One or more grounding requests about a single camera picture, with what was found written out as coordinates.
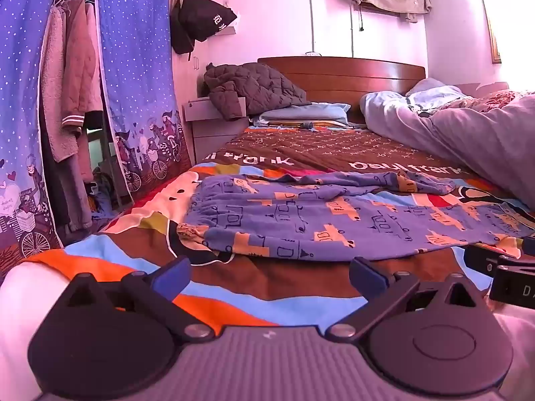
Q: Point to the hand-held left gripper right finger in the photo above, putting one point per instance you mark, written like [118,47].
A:
[368,279]

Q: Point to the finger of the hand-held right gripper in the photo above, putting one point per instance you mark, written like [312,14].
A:
[480,259]

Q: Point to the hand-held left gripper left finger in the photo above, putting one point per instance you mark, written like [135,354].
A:
[173,276]

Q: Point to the blue car-print pants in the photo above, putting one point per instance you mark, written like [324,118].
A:
[334,217]

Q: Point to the colourful cartoon bed sheet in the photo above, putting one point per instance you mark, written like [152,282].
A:
[292,277]

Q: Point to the blue clothes pile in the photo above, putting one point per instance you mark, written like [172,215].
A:
[102,200]

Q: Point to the lavender duvet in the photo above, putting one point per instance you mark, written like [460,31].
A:
[480,142]

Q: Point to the white nightstand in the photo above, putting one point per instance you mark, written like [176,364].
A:
[213,138]

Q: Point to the floral blanket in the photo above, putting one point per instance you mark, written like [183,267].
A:
[501,98]

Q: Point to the light blue pillow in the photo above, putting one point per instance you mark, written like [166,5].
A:
[305,112]

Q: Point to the wooden headboard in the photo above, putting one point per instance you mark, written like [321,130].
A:
[342,79]

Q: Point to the brown quilted jacket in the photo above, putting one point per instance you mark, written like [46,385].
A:
[250,87]

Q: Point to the beige fleece coat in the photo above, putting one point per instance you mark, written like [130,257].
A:
[54,83]

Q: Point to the pink quilted coat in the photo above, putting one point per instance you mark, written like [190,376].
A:
[81,58]

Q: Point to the black hanging bag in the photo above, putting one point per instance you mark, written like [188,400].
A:
[200,21]

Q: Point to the wooden picture frame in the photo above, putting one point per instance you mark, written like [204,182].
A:
[494,37]

